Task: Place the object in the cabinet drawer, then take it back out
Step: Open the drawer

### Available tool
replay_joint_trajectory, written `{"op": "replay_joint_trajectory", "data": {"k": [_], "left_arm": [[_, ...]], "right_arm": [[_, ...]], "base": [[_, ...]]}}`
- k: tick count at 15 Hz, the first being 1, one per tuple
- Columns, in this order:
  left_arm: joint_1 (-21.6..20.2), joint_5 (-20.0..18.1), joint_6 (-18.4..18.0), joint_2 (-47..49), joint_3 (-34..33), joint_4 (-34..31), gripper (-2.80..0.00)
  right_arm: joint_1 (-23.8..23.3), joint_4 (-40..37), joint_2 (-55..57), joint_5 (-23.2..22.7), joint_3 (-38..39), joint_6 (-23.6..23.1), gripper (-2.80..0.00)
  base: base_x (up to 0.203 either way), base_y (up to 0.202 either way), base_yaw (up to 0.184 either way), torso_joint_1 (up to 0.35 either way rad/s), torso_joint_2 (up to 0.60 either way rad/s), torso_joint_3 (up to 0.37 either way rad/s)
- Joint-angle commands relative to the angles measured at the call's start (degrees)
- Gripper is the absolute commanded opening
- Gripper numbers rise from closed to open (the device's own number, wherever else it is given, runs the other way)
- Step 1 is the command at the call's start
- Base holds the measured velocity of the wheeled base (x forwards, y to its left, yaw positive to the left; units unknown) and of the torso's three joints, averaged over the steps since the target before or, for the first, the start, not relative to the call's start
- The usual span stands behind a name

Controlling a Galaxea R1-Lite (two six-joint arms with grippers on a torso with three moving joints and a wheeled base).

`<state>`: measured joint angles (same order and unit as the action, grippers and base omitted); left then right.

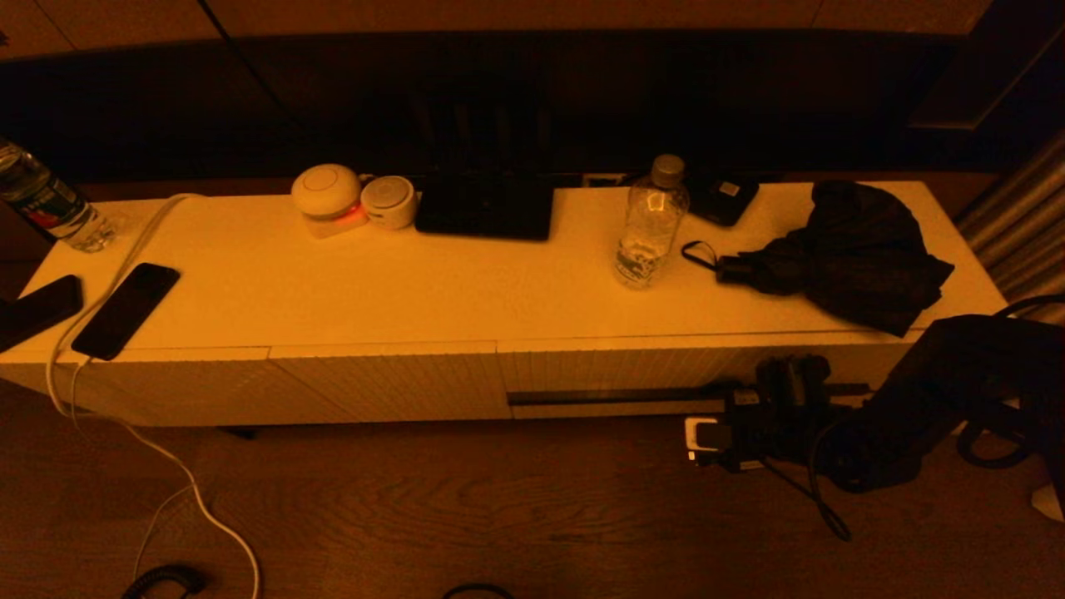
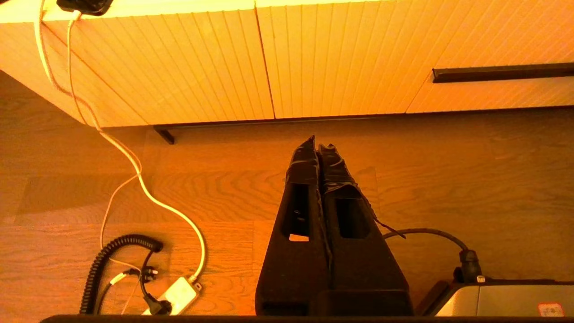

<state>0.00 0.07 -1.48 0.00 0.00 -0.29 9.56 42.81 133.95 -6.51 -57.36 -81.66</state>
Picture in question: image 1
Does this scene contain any large white round device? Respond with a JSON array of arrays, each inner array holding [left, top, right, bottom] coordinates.
[[290, 163, 369, 240]]

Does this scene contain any flat black set-top box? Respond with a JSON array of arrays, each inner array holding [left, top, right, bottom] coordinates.
[[414, 169, 556, 243]]

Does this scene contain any thin black wall cable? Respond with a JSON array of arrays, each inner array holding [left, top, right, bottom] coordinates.
[[195, 0, 285, 111]]

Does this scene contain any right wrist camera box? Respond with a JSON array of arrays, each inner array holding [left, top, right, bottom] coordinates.
[[683, 415, 734, 465]]

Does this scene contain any pale pleated curtain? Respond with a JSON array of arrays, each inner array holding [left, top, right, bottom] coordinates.
[[955, 129, 1065, 523]]

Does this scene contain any coiled black cable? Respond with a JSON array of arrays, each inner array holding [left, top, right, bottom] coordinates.
[[122, 563, 206, 599]]

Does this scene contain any thick white charging cable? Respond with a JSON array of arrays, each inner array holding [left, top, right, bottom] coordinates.
[[45, 192, 262, 599]]

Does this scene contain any black umbrella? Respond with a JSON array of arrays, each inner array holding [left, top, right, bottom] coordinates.
[[681, 180, 956, 339]]

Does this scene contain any labelled plastic water bottle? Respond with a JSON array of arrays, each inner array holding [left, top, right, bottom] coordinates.
[[0, 140, 118, 254]]

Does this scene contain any white ribbed drawer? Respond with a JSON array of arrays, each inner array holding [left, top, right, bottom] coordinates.
[[498, 343, 918, 420]]

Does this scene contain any white ribbed cabinet door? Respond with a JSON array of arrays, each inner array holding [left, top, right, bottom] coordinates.
[[269, 341, 513, 422], [0, 348, 359, 428]]

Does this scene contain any black base cable with plug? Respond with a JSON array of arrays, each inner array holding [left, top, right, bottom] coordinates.
[[441, 582, 518, 599]]

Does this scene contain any small white round speaker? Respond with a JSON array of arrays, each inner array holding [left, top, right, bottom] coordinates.
[[360, 175, 419, 231]]

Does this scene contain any small black adapter box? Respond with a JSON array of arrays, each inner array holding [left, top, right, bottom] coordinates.
[[688, 173, 760, 228]]

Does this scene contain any black smartphone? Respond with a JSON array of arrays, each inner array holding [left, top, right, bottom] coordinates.
[[0, 275, 85, 354], [71, 262, 182, 362]]

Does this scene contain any clear bottle with grey cap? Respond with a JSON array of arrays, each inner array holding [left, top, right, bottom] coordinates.
[[613, 153, 691, 291]]

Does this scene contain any long white low cabinet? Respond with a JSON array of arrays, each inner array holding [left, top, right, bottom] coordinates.
[[0, 181, 1009, 429]]

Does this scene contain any thin white cable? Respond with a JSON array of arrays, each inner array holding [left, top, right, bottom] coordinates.
[[70, 361, 199, 585]]

